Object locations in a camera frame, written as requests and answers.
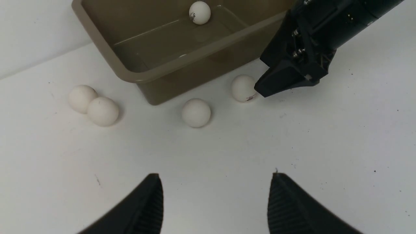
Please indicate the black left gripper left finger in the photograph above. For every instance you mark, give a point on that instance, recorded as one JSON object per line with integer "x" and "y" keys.
{"x": 141, "y": 212}

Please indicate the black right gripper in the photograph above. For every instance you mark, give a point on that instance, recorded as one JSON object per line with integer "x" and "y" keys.
{"x": 305, "y": 44}

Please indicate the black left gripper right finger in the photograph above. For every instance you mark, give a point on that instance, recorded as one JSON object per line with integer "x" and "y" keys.
{"x": 291, "y": 210}

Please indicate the white ball with red logo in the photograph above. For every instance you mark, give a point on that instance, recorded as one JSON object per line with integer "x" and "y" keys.
{"x": 242, "y": 88}

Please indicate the plain white ball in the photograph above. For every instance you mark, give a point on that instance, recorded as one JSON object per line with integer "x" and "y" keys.
{"x": 196, "y": 113}

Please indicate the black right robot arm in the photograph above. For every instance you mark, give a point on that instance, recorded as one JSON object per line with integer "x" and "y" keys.
{"x": 369, "y": 11}

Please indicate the white ball lower left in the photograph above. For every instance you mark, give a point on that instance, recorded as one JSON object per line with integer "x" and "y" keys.
{"x": 103, "y": 111}

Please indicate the tan plastic bin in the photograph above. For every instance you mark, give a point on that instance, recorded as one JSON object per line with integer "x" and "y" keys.
{"x": 154, "y": 43}

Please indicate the white ball upper left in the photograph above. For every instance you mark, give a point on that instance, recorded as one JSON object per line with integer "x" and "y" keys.
{"x": 80, "y": 97}

